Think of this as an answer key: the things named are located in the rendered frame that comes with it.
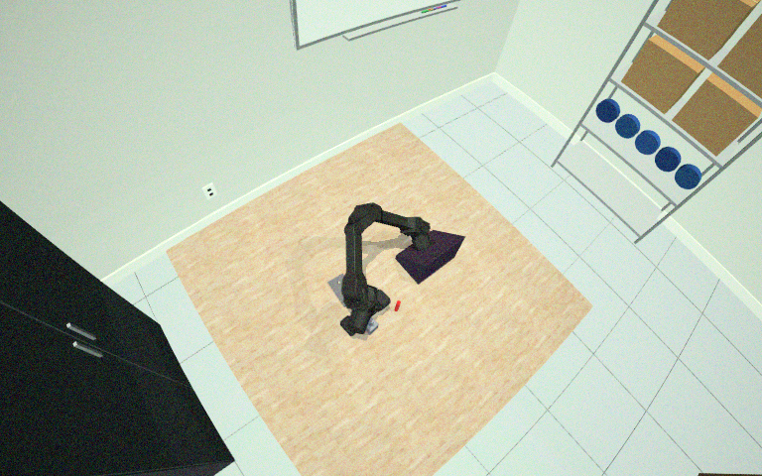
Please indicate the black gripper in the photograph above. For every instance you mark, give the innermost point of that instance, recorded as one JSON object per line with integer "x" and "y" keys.
{"x": 381, "y": 302}

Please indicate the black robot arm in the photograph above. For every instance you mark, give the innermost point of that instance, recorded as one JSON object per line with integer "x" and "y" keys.
{"x": 357, "y": 295}

